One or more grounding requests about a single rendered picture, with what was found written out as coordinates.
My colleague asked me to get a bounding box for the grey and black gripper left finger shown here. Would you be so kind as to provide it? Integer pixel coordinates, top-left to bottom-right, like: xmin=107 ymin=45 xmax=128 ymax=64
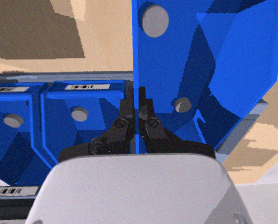
xmin=58 ymin=87 xmax=136 ymax=164

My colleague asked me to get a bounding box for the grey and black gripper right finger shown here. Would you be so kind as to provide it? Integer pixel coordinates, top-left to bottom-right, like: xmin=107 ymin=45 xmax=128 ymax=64
xmin=139 ymin=86 xmax=216 ymax=159

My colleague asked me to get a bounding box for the dark grey shelf rack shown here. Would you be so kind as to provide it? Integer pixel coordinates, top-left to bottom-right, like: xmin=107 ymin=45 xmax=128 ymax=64
xmin=0 ymin=71 xmax=268 ymax=199

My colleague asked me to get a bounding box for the blue bin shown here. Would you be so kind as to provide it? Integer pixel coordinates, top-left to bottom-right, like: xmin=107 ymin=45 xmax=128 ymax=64
xmin=41 ymin=80 xmax=127 ymax=163
xmin=132 ymin=0 xmax=278 ymax=154
xmin=0 ymin=82 xmax=57 ymax=186

